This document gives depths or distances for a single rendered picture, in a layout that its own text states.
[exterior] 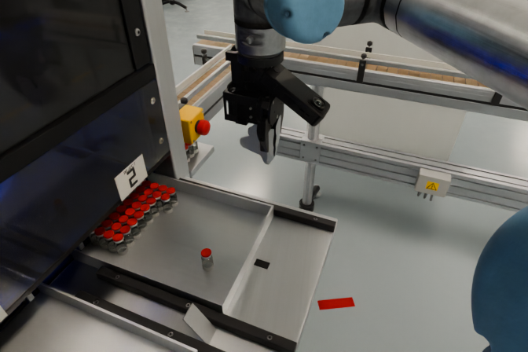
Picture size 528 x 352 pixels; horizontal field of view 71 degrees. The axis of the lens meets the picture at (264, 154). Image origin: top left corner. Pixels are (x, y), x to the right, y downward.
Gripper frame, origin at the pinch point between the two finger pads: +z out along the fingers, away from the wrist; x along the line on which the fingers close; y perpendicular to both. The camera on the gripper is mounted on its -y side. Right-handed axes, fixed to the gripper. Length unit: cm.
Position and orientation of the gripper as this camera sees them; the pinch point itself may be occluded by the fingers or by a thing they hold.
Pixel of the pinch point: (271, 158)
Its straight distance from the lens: 66.9
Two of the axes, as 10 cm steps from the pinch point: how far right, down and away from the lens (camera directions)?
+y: -9.3, -2.2, 3.0
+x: -3.7, 5.6, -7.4
